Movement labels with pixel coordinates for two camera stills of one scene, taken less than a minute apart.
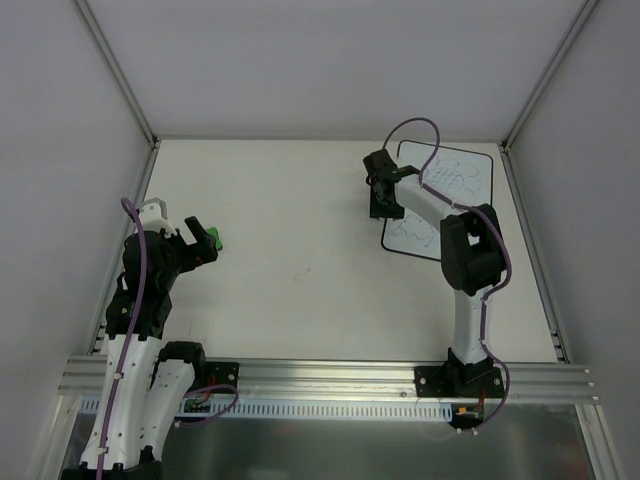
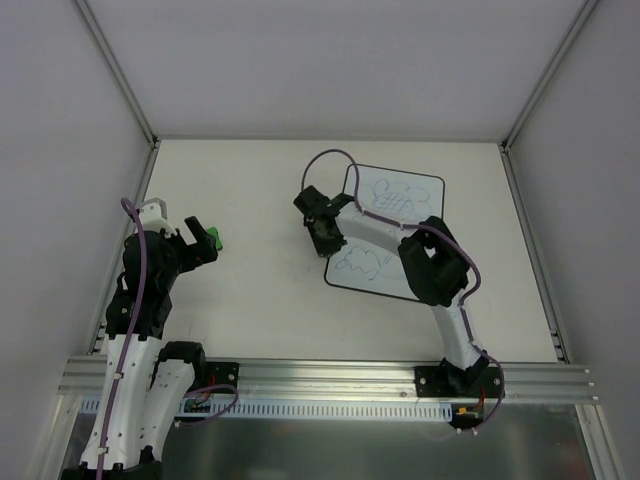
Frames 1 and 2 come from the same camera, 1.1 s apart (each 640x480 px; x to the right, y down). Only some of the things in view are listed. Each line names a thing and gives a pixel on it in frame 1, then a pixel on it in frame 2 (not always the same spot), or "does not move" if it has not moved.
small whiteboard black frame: (464, 178) -> (401, 198)
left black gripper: (192, 248) does not move
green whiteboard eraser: (218, 243) does not move
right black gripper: (382, 201) -> (314, 212)
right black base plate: (458, 382) does not move
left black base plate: (222, 373) does not move
